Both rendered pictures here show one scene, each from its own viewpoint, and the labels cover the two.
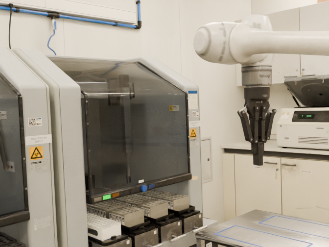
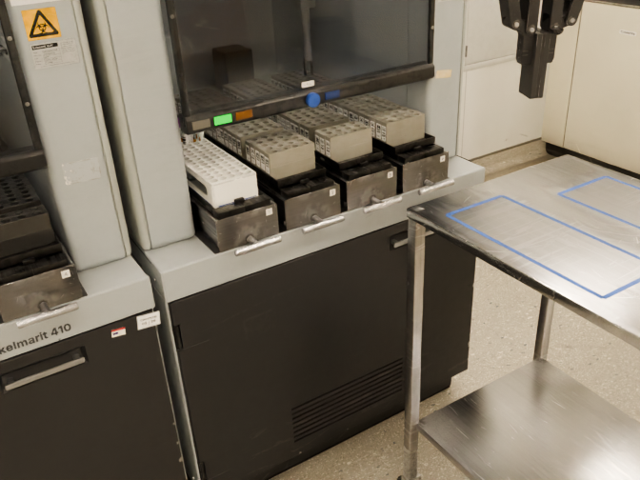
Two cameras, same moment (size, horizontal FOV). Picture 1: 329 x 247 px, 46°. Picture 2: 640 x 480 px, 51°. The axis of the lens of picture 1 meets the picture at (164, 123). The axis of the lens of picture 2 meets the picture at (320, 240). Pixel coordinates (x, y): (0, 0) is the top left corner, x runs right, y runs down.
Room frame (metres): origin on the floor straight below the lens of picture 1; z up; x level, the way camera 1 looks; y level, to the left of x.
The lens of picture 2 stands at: (0.42, -0.22, 1.38)
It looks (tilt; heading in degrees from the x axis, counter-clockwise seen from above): 29 degrees down; 14
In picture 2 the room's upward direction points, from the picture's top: 3 degrees counter-clockwise
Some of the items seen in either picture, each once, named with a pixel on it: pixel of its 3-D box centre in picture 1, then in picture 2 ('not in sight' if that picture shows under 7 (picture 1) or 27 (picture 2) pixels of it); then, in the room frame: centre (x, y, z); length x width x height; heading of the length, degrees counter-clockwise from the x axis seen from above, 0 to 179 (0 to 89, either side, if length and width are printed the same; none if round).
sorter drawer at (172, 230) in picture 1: (127, 216); (298, 145); (1.97, 0.21, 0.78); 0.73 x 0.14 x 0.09; 45
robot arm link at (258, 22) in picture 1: (253, 40); not in sight; (1.17, -0.27, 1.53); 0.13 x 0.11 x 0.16; 130
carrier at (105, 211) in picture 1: (114, 212); (261, 143); (1.79, 0.25, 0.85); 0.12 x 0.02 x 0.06; 135
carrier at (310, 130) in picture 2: (145, 207); (328, 133); (1.87, 0.11, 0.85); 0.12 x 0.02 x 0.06; 134
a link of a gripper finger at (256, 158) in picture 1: (256, 153); (530, 64); (1.18, -0.28, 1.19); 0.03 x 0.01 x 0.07; 22
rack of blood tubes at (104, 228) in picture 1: (91, 226); (206, 170); (1.66, 0.33, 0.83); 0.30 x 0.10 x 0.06; 45
